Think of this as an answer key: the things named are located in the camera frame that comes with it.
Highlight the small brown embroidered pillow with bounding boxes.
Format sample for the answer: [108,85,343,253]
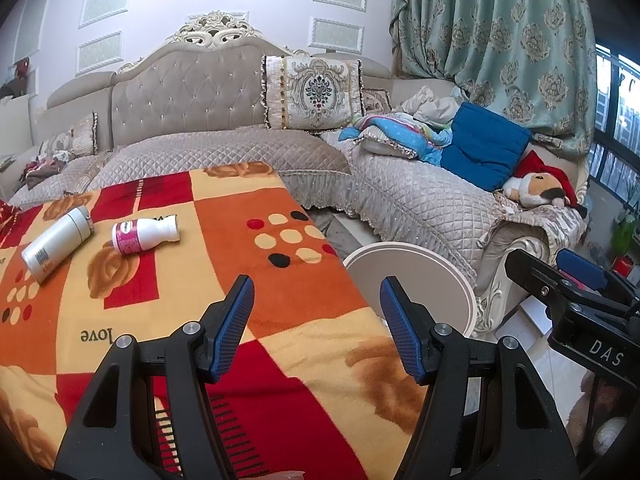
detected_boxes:
[361,87,393,116]

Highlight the red orange printed blanket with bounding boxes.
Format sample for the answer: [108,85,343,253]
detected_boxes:
[0,161,431,480]

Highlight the white round bin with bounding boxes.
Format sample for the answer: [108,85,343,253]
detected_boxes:
[341,242,476,341]

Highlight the black framed window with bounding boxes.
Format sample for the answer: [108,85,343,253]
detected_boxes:
[587,42,640,201]

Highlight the dark clothes pile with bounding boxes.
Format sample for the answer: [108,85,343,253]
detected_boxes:
[22,152,76,191]

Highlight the large embroidered pillow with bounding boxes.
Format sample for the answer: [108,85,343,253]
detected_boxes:
[260,54,364,133]

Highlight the large white bottle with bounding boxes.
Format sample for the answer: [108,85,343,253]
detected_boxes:
[21,206,95,284]

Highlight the grey tufted sofa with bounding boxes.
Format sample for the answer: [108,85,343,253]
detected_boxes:
[0,10,591,341]

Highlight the white cabinet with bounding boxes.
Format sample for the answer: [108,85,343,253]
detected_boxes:
[0,92,36,161]

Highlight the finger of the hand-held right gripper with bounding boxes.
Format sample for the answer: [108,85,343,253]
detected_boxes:
[504,249,569,306]
[556,248,640,306]

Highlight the blue cushion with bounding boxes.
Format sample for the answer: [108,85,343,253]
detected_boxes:
[440,101,532,192]

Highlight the beige plush toy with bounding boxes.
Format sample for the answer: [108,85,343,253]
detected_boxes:
[567,375,628,456]

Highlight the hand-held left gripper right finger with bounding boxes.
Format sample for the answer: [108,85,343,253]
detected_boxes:
[379,275,579,480]

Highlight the green potted plant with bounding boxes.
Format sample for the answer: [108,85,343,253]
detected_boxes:
[610,180,640,261]

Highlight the plush dog with red hat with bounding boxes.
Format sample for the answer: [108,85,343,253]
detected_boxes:
[501,151,588,211]

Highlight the grey crumpled clothes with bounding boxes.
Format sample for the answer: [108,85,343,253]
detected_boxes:
[400,85,461,126]

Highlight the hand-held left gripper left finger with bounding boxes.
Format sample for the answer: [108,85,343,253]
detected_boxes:
[52,274,256,480]

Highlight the colourful folded blanket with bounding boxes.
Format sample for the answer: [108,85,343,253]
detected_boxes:
[339,112,453,166]

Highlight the quilted beige sofa cover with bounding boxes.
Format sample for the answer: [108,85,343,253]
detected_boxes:
[10,127,353,211]
[320,130,588,281]

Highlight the teal patterned curtain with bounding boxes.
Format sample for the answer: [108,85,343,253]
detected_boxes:
[390,0,601,158]

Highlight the pink label white bottle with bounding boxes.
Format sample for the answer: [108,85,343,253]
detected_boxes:
[111,214,181,257]

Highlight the beige fringed pillow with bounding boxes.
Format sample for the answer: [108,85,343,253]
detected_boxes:
[37,111,99,161]

